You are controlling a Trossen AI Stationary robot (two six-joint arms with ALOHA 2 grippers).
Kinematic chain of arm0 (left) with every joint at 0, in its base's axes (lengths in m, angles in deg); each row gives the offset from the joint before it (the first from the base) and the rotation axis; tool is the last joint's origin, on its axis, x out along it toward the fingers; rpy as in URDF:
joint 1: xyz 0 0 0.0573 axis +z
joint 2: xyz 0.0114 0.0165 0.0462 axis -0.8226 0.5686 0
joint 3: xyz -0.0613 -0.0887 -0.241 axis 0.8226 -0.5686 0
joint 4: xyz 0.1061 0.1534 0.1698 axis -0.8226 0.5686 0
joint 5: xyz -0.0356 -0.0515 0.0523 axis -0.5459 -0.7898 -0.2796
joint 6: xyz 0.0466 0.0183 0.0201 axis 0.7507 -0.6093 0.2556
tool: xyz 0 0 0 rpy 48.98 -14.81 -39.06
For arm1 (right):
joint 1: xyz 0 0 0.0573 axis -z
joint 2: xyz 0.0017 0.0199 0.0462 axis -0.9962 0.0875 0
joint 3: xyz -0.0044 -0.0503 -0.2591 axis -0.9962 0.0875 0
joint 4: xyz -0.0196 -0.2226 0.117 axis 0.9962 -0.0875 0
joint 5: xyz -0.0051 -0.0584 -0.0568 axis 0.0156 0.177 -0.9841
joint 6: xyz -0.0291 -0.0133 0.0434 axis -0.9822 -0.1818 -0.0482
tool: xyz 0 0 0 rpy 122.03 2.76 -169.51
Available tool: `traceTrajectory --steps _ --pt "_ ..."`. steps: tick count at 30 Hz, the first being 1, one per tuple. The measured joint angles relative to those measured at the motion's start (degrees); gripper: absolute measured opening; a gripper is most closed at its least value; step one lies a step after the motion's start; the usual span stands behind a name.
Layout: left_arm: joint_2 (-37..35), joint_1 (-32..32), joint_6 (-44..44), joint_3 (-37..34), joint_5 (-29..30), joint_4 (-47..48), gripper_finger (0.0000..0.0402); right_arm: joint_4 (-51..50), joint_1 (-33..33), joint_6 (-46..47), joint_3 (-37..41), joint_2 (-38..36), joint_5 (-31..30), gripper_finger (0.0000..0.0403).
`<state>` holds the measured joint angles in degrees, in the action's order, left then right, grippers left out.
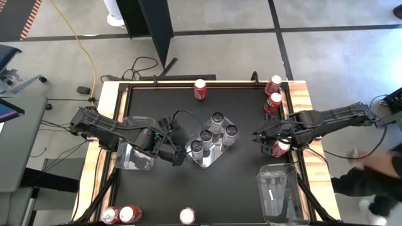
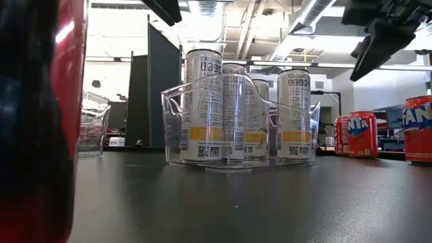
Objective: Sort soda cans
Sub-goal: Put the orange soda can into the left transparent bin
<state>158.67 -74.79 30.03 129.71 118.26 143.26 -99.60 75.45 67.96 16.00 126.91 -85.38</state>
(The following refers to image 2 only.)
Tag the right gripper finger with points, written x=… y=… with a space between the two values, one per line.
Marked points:
x=384 y=44
x=359 y=50

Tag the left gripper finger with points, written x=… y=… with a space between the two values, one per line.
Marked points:
x=163 y=10

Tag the red Fanta soda can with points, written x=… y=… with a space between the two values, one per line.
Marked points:
x=362 y=135
x=40 y=135
x=340 y=138
x=418 y=135

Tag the long ceiling light bar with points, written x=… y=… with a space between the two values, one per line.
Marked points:
x=287 y=63

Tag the dark storage shelf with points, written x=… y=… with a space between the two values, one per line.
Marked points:
x=391 y=135

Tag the small black dome device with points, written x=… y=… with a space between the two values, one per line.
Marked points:
x=96 y=83

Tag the black table clamp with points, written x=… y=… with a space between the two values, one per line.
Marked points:
x=138 y=143

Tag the clear plastic storage bin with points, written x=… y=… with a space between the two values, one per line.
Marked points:
x=94 y=148
x=266 y=158

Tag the grey wall vent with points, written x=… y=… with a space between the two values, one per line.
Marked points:
x=271 y=83
x=319 y=84

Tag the black tubular frame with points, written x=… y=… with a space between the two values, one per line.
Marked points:
x=324 y=92

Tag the silver ventilation duct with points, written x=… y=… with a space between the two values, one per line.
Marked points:
x=310 y=15

